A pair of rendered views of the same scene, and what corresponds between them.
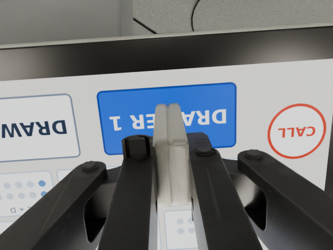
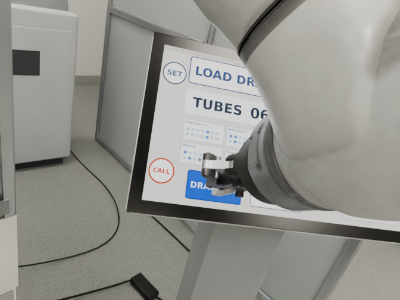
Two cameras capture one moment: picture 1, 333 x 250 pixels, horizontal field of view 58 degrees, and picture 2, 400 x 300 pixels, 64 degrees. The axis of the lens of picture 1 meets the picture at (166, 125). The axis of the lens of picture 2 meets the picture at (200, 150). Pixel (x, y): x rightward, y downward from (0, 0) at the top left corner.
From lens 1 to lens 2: 34 cm
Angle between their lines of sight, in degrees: 12
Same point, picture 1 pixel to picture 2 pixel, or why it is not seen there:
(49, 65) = (255, 218)
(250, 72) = (178, 200)
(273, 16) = (40, 212)
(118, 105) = (233, 197)
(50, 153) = not seen: hidden behind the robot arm
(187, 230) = (214, 133)
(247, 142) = (183, 170)
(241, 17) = (71, 216)
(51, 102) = (258, 203)
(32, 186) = not seen: hidden behind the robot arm
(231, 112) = (188, 185)
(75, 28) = (235, 231)
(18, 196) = not seen: hidden behind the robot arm
